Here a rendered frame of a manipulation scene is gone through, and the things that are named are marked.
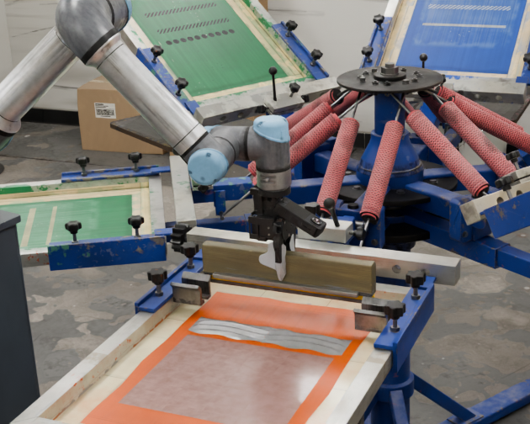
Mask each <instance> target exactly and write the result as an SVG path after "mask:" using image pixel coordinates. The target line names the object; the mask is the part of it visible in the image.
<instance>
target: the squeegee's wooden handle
mask: <svg viewBox="0 0 530 424"><path fill-rule="evenodd" d="M266 252H268V248H266V247H259V246H246V245H239V244H232V243H225V242H218V241H206V242H204V243H203V245H202V257H203V270H204V274H208V275H213V273H214V272H218V273H229V274H235V275H242V276H248V277H254V278H266V279H272V280H278V281H279V279H278V275H277V271H276V270H275V269H273V268H270V267H267V266H265V265H262V264H261V263H260V262H259V257H260V255H262V254H264V253H266ZM285 261H286V274H285V276H284V279H283V280H282V281H285V282H291V283H297V284H309V285H315V286H321V287H328V288H334V289H345V290H352V291H358V295H360V296H366V297H372V296H373V295H374V293H375V292H376V263H375V262H374V261H367V260H360V259H353V258H346V257H333V256H327V255H320V254H313V253H306V252H293V251H286V255H285Z"/></svg>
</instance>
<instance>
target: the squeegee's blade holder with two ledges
mask: <svg viewBox="0 0 530 424"><path fill-rule="evenodd" d="M213 278H219V279H225V280H231V281H237V282H243V283H250V284H261V285H267V286H273V287H280V288H286V289H297V290H304V291H310V292H316V293H322V294H334V295H340V296H346V297H352V298H357V297H358V296H359V295H358V291H352V290H345V289H334V288H328V287H321V286H315V285H309V284H297V283H291V282H285V281H278V280H272V279H266V278H254V277H248V276H242V275H235V274H229V273H218V272H214V273H213Z"/></svg>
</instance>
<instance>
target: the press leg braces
mask: <svg viewBox="0 0 530 424"><path fill-rule="evenodd" d="M413 374H414V373H413ZM414 390H416V391H418V392H419V393H421V394H422V395H424V396H426V397H427V398H428V399H430V400H432V401H433V402H435V403H436V404H438V405H439V406H441V407H442V408H443V409H445V410H447V411H449V412H450V413H452V414H453V416H450V417H449V418H447V420H448V421H450V422H452V423H453V424H471V423H473V422H475V421H477V420H479V419H480V418H482V417H484V415H482V414H480V413H479V412H477V411H474V410H473V409H471V408H467V409H466V408H465V407H463V406H462V405H460V404H459V403H458V402H456V401H455V400H453V399H451V398H450V397H448V396H447V395H445V394H444V393H443V392H442V391H440V390H438V389H437V388H435V387H434V386H432V385H431V384H429V383H428V382H427V381H425V380H424V379H422V378H420V377H419V376H417V375H416V374H414ZM377 401H378V391H377V393H376V394H375V396H374V398H373V399H372V401H371V402H370V404H369V406H368V408H367V410H366V411H365V412H364V421H365V420H366V419H367V417H368V415H369V414H370V412H371V410H372V409H373V408H374V406H375V405H376V403H377ZM390 409H391V413H392V417H393V423H394V424H409V422H408V417H407V413H406V408H405V401H404V396H403V392H402V390H396V391H390Z"/></svg>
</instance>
